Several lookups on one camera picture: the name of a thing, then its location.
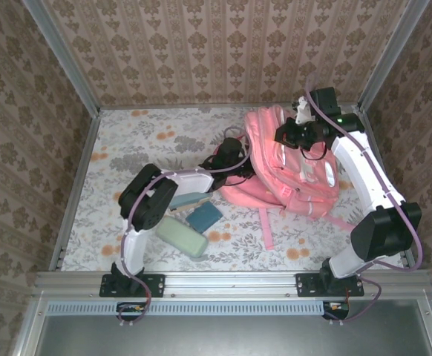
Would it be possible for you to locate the pink backpack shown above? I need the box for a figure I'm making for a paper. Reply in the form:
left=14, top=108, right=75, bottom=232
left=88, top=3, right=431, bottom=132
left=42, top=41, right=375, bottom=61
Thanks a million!
left=219, top=105, right=361, bottom=250

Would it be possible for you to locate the small teal notebook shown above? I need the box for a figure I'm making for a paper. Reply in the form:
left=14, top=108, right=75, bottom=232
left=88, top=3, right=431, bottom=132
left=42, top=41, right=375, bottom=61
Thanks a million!
left=185, top=201, right=223, bottom=234

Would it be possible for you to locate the light green pencil case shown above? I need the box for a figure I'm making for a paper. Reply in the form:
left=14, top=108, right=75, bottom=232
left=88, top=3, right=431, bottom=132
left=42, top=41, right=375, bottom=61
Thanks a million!
left=155, top=216, right=209, bottom=257

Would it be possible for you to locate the floral tablecloth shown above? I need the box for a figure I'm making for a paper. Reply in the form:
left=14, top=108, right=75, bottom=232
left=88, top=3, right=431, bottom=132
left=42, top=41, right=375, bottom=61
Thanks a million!
left=59, top=105, right=406, bottom=271

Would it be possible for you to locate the grey metal panel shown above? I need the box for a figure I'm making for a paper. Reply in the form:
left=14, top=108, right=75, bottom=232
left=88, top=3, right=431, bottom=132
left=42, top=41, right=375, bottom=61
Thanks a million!
left=33, top=314, right=432, bottom=356

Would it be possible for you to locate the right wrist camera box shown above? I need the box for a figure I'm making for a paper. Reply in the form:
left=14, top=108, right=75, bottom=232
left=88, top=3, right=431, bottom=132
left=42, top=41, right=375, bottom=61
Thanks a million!
left=292, top=95, right=316, bottom=124

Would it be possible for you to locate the aluminium table edge rail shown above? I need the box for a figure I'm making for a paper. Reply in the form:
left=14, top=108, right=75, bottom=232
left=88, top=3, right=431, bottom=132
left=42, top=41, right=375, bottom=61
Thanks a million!
left=99, top=102, right=361, bottom=111

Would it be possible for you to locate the aluminium frame post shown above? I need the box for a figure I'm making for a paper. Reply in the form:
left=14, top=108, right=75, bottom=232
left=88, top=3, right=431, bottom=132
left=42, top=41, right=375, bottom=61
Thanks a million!
left=22, top=0, right=100, bottom=116
left=359, top=0, right=431, bottom=111

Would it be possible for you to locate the aluminium side rail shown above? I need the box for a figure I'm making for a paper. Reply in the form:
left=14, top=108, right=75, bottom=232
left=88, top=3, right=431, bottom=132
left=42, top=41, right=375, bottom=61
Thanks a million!
left=50, top=111, right=100, bottom=271
left=356, top=107, right=417, bottom=270

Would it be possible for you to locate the aluminium mounting rail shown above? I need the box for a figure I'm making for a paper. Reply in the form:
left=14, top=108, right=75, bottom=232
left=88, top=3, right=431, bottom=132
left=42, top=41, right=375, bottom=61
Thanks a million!
left=33, top=269, right=431, bottom=297

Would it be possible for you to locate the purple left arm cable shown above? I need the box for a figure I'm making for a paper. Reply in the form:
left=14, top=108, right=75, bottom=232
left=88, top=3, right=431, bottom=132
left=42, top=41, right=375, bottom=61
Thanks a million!
left=121, top=125, right=252, bottom=326

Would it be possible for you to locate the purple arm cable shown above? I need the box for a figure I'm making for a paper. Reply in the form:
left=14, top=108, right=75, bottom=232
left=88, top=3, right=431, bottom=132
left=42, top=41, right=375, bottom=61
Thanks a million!
left=121, top=125, right=252, bottom=326
left=307, top=72, right=424, bottom=323

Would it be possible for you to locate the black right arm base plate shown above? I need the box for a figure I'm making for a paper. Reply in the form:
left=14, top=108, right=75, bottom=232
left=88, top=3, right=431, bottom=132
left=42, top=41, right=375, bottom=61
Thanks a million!
left=295, top=272, right=364, bottom=297

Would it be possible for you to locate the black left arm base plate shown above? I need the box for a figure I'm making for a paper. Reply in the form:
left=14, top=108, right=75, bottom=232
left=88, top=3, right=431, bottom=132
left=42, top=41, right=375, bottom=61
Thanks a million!
left=99, top=273, right=165, bottom=298

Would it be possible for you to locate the grey slotted cable duct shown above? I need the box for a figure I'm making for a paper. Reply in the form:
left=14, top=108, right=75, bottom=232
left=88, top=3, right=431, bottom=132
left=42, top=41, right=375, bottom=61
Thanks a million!
left=47, top=300, right=324, bottom=316

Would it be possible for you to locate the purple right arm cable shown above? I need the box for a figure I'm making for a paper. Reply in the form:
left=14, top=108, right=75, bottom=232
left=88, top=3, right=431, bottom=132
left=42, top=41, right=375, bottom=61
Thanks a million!
left=307, top=72, right=424, bottom=323

